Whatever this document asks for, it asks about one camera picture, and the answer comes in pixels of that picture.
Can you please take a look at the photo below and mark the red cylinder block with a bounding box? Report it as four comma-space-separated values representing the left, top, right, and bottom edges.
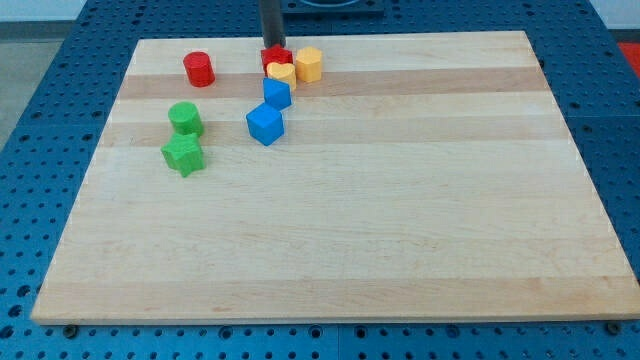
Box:
183, 51, 216, 87

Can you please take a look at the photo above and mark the wooden board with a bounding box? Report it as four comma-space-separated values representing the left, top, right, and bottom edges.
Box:
31, 31, 639, 325

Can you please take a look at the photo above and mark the blue cube block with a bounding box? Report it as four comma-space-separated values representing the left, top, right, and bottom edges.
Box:
246, 103, 284, 146

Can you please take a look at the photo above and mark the blue block upper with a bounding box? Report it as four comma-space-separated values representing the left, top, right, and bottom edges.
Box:
263, 78, 292, 110

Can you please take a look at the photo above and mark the yellow heart block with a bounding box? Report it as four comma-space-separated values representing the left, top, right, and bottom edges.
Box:
266, 62, 297, 91

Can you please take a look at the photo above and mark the yellow hexagon block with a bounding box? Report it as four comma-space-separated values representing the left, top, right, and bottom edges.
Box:
295, 46, 323, 83

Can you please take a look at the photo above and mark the red star block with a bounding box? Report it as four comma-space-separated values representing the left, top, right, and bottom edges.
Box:
260, 44, 293, 76

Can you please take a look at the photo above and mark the green star block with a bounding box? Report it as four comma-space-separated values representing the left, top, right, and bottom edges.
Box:
161, 133, 205, 177

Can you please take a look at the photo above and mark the green cylinder block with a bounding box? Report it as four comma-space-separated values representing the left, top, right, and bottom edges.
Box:
168, 101, 204, 136

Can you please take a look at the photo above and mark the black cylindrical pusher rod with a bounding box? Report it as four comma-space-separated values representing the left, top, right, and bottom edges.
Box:
258, 0, 286, 48

